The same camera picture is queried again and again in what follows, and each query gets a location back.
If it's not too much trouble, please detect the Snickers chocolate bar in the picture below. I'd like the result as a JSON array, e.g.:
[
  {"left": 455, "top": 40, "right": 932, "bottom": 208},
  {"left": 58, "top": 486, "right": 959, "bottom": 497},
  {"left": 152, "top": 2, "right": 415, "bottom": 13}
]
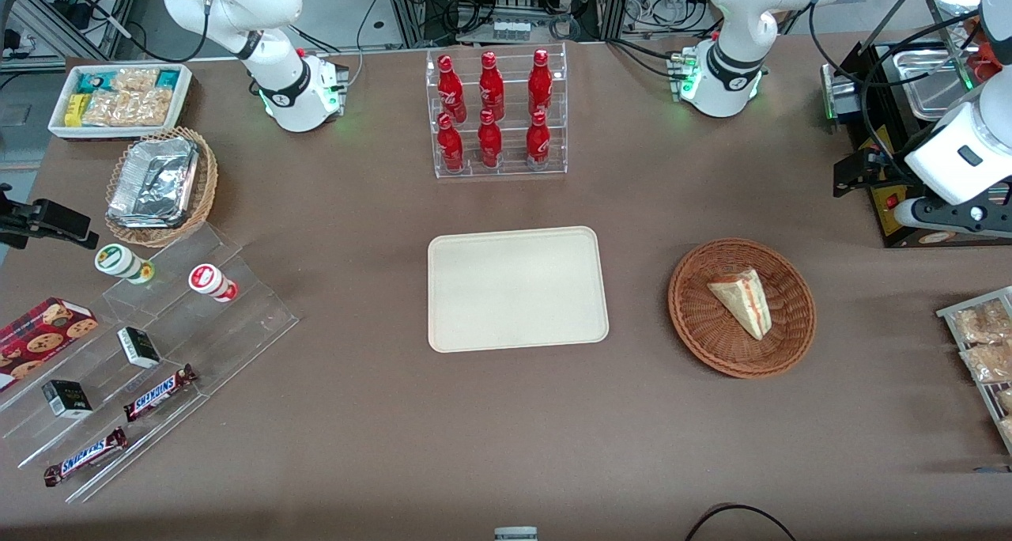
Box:
[
  {"left": 123, "top": 364, "right": 198, "bottom": 423},
  {"left": 43, "top": 427, "right": 129, "bottom": 488}
]

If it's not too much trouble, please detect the beige plastic tray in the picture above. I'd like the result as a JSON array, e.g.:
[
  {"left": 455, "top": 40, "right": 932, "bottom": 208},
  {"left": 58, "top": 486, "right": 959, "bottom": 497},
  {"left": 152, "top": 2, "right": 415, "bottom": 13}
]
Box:
[{"left": 427, "top": 225, "right": 610, "bottom": 354}]

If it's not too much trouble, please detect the small black carton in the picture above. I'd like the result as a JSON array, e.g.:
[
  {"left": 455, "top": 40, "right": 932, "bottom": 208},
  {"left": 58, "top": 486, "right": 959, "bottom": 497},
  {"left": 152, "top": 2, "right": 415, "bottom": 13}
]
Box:
[
  {"left": 41, "top": 380, "right": 94, "bottom": 420},
  {"left": 116, "top": 327, "right": 162, "bottom": 369}
]

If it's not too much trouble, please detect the triangular sandwich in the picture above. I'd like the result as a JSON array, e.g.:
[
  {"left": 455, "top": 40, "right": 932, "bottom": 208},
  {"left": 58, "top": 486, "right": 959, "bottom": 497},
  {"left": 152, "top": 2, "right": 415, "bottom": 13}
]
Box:
[{"left": 706, "top": 268, "right": 772, "bottom": 342}]

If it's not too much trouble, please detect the aluminium foil container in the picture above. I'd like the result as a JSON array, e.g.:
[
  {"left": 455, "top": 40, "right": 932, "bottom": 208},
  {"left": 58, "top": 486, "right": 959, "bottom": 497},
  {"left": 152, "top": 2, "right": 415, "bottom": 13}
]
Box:
[{"left": 107, "top": 136, "right": 200, "bottom": 229}]

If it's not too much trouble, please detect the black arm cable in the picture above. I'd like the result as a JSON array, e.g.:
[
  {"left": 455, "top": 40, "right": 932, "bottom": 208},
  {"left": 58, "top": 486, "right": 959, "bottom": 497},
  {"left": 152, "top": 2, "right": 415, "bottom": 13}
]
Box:
[{"left": 808, "top": 0, "right": 986, "bottom": 187}]

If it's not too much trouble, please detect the white rectangular snack bin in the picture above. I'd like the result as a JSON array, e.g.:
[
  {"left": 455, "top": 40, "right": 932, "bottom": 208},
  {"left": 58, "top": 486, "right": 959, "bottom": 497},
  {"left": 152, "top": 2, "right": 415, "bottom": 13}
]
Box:
[{"left": 47, "top": 63, "right": 194, "bottom": 142}]

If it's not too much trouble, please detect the glass warmer lid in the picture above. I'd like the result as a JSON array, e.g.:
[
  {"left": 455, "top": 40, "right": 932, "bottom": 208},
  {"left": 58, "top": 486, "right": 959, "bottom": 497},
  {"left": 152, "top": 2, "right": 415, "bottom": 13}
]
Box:
[{"left": 923, "top": 0, "right": 989, "bottom": 91}]

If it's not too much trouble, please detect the steel warmer pan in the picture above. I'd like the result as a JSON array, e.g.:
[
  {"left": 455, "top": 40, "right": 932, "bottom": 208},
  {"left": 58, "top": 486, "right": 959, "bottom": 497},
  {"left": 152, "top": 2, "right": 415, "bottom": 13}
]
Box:
[{"left": 893, "top": 49, "right": 972, "bottom": 123}]

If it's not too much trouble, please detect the black cable loop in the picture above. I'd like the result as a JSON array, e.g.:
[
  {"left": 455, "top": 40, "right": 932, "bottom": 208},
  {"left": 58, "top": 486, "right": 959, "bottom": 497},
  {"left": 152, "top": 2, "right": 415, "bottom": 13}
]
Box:
[{"left": 684, "top": 503, "right": 798, "bottom": 541}]

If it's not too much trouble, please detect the grey wire rack tray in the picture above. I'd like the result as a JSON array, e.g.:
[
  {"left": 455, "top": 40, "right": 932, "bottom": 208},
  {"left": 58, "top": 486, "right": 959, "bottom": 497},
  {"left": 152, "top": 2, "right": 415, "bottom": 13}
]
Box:
[{"left": 936, "top": 286, "right": 1012, "bottom": 456}]

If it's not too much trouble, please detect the red cookie box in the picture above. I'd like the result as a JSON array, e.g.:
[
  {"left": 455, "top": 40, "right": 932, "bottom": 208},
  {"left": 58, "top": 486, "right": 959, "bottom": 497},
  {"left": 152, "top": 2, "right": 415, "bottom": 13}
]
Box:
[{"left": 0, "top": 297, "right": 100, "bottom": 393}]

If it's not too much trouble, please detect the aluminium profile frame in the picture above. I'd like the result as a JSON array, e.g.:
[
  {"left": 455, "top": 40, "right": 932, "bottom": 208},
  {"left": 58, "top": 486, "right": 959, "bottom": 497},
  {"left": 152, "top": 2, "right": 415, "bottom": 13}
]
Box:
[{"left": 0, "top": 0, "right": 147, "bottom": 71}]

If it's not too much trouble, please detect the brown wicker basket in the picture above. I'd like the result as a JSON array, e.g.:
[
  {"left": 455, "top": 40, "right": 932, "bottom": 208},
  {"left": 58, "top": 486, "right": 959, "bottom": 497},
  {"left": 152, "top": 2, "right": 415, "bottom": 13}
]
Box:
[{"left": 668, "top": 238, "right": 817, "bottom": 380}]

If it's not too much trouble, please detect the clear bag of crackers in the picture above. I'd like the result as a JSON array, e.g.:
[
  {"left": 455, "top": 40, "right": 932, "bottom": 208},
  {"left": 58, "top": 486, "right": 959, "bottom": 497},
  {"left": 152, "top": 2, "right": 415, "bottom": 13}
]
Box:
[
  {"left": 111, "top": 68, "right": 160, "bottom": 93},
  {"left": 81, "top": 89, "right": 174, "bottom": 127}
]

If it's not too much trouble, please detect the red cola bottle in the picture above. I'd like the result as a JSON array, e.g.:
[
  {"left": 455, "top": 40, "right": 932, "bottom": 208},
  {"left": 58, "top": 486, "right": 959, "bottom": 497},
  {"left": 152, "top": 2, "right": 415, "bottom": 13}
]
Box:
[
  {"left": 478, "top": 109, "right": 504, "bottom": 168},
  {"left": 528, "top": 48, "right": 553, "bottom": 117},
  {"left": 479, "top": 51, "right": 505, "bottom": 121},
  {"left": 437, "top": 112, "right": 465, "bottom": 172},
  {"left": 436, "top": 54, "right": 468, "bottom": 124},
  {"left": 526, "top": 110, "right": 551, "bottom": 170}
]

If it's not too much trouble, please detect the green lid white cup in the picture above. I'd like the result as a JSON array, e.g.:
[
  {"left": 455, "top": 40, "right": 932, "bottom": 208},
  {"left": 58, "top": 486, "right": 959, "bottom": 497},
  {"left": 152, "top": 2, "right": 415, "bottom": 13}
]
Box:
[{"left": 94, "top": 243, "right": 156, "bottom": 286}]

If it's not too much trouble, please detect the black food warmer machine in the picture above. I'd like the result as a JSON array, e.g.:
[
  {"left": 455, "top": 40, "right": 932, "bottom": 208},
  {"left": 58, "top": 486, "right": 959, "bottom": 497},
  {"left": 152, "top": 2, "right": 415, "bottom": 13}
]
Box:
[{"left": 820, "top": 39, "right": 1012, "bottom": 249}]

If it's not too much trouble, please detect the light wicker basket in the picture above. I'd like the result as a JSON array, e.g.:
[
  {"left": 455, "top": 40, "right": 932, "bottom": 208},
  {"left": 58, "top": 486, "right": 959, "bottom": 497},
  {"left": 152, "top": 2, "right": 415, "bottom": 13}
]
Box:
[{"left": 104, "top": 127, "right": 219, "bottom": 248}]

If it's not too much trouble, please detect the clear acrylic stepped stand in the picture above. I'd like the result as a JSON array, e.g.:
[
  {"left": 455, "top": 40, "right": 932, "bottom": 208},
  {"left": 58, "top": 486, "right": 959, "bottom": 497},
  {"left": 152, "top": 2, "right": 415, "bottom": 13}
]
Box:
[{"left": 0, "top": 223, "right": 300, "bottom": 505}]

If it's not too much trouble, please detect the red lid white cup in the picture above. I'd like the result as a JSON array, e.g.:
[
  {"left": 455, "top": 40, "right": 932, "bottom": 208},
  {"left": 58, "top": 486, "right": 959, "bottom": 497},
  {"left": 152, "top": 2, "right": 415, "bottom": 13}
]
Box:
[{"left": 187, "top": 263, "right": 240, "bottom": 303}]

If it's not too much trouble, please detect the clear acrylic bottle rack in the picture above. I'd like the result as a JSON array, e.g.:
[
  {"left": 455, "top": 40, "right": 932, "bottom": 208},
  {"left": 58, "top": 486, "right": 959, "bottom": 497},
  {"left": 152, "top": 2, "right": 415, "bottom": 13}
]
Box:
[{"left": 425, "top": 43, "right": 568, "bottom": 180}]

